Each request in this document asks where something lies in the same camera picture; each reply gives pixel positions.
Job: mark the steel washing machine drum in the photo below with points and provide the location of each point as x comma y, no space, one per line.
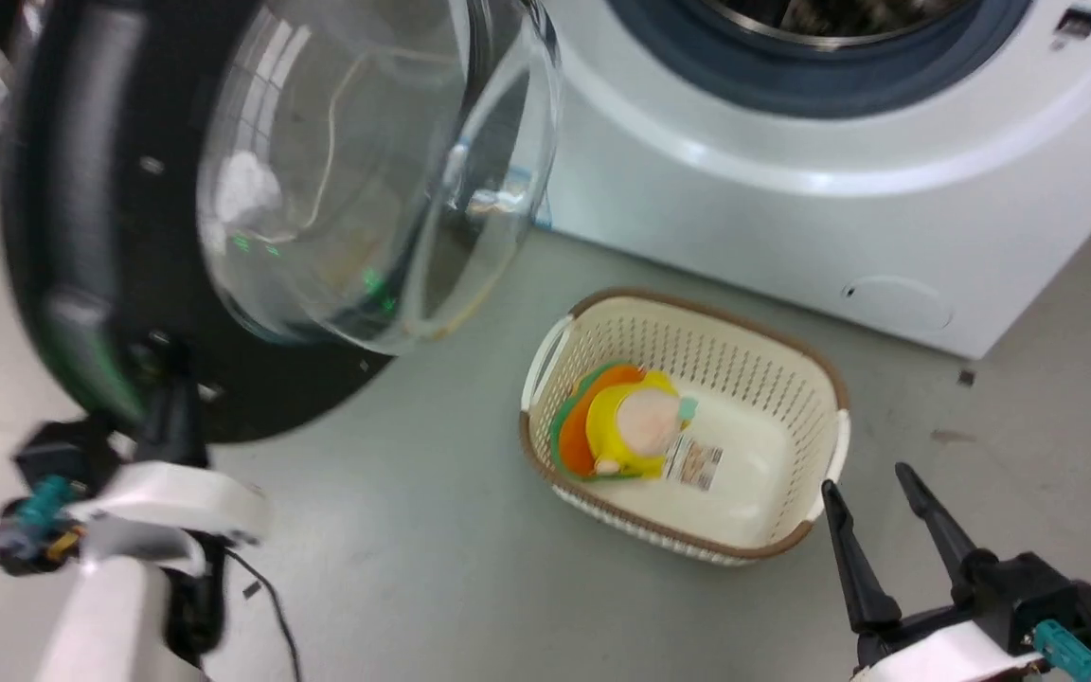
830,19

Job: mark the white printed doll tag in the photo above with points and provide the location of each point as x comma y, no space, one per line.
694,464

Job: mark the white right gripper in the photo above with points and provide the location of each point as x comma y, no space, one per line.
1019,616

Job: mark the cream perforated laundry basket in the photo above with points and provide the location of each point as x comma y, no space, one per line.
773,398

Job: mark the yellow orange plush doll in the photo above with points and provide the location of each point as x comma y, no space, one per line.
635,421

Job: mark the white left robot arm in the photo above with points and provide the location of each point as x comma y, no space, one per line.
119,616

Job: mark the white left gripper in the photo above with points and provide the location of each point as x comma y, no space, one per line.
176,507

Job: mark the round glass washing machine door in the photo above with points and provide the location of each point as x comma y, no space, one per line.
81,237

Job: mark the white front-load washing machine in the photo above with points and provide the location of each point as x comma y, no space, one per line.
754,199

